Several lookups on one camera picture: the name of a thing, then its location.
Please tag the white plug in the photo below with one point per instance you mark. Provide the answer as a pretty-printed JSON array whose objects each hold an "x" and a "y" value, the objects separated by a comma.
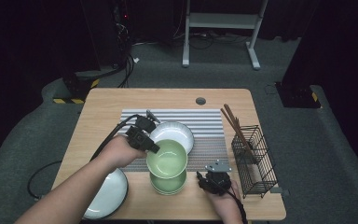
[{"x": 136, "y": 60}]

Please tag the white metal desk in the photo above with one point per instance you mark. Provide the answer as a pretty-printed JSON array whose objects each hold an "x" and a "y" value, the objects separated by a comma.
[{"x": 220, "y": 21}]

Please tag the yellow black hazard tape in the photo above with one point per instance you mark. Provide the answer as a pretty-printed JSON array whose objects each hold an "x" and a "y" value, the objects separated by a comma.
[{"x": 68, "y": 101}]

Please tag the brown wooden chopstick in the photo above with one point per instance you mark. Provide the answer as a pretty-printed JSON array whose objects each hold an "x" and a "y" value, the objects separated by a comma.
[
  {"x": 236, "y": 122},
  {"x": 230, "y": 122},
  {"x": 231, "y": 115}
]

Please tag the person's right hand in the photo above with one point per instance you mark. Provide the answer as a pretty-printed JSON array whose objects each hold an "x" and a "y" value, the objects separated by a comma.
[{"x": 230, "y": 208}]

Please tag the grey striped placemat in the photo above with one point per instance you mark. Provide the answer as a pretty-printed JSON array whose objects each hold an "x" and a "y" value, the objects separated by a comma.
[{"x": 205, "y": 124}]

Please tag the person's left hand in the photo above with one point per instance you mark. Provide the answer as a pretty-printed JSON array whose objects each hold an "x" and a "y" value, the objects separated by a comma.
[{"x": 119, "y": 152}]

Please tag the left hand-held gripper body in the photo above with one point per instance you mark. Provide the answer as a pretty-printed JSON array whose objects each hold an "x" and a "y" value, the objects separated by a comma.
[{"x": 140, "y": 133}]

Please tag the white ribbed plate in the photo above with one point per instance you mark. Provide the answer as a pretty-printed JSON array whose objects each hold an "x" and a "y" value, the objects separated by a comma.
[
  {"x": 175, "y": 132},
  {"x": 112, "y": 196}
]

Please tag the black equipment cabinet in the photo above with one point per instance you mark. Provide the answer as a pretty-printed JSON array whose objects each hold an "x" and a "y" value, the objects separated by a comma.
[{"x": 105, "y": 31}]

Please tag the black yellow striped stand base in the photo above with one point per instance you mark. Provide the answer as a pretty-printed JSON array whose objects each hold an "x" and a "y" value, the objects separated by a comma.
[{"x": 79, "y": 85}]

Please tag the green bowl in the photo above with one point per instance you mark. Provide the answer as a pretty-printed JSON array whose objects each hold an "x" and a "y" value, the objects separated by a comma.
[
  {"x": 167, "y": 184},
  {"x": 167, "y": 160},
  {"x": 167, "y": 193}
]

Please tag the black stand base yellow mark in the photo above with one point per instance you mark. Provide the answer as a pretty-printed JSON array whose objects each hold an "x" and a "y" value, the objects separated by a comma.
[{"x": 296, "y": 95}]

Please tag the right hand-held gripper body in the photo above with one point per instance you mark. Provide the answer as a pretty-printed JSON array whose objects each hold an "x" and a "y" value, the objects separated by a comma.
[{"x": 220, "y": 180}]

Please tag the grey table grommet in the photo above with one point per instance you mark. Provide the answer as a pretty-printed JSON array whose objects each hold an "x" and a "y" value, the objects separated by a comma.
[{"x": 200, "y": 101}]

